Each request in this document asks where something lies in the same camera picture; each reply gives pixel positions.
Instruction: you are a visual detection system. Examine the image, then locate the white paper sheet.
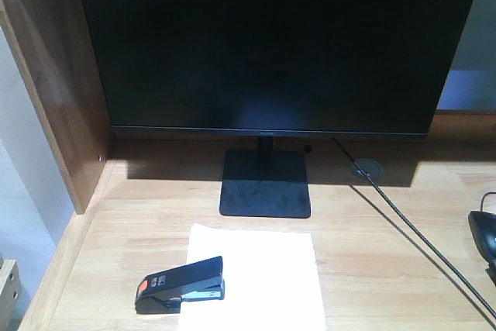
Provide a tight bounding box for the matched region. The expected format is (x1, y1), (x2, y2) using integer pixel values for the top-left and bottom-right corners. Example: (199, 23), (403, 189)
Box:
(178, 224), (326, 330)

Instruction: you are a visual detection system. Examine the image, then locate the black stapler orange button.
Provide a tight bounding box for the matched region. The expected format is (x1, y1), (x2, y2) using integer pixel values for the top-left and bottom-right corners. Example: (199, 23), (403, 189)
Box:
(134, 256), (225, 315)

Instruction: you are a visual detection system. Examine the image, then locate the wooden desk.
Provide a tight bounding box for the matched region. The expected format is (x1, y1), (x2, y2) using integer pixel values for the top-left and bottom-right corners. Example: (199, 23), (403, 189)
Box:
(1, 0), (495, 330)

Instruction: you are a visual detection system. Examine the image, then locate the black monitor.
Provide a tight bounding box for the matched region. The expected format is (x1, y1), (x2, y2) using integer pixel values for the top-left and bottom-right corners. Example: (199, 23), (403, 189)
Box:
(82, 0), (473, 218)

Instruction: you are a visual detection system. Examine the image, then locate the black mouse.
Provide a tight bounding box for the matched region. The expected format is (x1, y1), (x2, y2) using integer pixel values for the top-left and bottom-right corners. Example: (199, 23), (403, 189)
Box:
(468, 211), (495, 271)

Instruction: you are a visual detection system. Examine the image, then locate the black monitor cable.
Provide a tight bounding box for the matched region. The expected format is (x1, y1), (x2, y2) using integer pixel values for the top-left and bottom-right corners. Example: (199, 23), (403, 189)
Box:
(332, 136), (496, 320)

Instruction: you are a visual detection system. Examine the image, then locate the grey desk cable grommet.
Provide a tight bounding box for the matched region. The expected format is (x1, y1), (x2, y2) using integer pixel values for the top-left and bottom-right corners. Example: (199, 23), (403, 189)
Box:
(351, 158), (384, 180)

